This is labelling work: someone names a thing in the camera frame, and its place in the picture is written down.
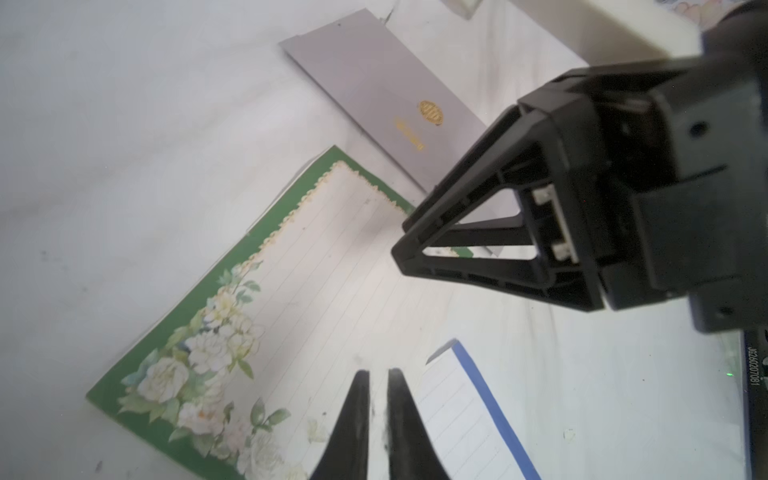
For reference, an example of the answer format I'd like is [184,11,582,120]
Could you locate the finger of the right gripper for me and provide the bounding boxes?
[403,102,567,234]
[392,215,603,312]

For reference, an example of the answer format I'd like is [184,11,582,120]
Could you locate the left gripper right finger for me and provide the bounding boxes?
[387,368,449,480]

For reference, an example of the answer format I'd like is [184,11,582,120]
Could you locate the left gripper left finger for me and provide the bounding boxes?
[310,370,370,480]

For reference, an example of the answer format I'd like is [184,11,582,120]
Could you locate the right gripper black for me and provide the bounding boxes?
[518,1,767,333]

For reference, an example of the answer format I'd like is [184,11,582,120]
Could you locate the blue floral letter paper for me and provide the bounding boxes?
[416,339,541,479]

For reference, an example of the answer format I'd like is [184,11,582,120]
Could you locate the grey envelope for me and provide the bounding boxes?
[280,9,487,196]

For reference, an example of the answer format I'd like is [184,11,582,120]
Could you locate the green floral letter paper lower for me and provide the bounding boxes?
[85,145,499,480]

